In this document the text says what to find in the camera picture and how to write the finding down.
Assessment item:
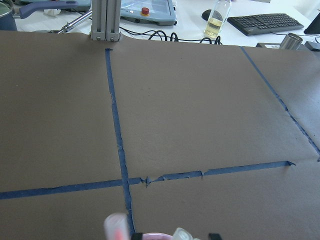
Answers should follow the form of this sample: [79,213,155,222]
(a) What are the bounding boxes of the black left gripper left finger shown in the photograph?
[131,232,143,240]

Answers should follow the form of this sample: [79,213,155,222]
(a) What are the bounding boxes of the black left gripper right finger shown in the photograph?
[208,233,222,240]

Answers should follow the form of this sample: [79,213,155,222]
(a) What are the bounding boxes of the orange highlighter pen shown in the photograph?
[103,212,131,240]

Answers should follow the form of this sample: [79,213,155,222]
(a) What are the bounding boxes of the yellow highlighter pen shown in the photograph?
[171,227,200,240]

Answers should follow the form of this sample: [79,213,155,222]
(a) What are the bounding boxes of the steel cylinder cup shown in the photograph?
[279,32,303,50]

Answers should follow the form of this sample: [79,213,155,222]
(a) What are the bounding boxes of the black keyboard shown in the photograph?
[227,13,304,36]

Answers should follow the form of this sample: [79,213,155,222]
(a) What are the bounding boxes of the metal rod tool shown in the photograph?
[50,10,93,34]

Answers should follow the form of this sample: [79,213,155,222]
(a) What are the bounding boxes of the right teach pendant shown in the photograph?
[120,0,177,26]

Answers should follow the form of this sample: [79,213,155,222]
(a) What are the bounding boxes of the teach pendant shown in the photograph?
[120,0,177,26]
[18,0,92,12]

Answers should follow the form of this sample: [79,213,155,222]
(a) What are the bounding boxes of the glass bottle yellow liquid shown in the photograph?
[203,0,232,39]

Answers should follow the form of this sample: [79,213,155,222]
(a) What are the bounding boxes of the left teach pendant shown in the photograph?
[18,0,92,12]

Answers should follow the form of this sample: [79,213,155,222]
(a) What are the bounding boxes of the blue pot with lid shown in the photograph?
[0,0,78,31]

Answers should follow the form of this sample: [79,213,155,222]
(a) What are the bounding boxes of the black cables on desk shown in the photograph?
[119,26,223,46]

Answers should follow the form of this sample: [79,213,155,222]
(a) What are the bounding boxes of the aluminium frame post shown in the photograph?
[90,0,121,42]

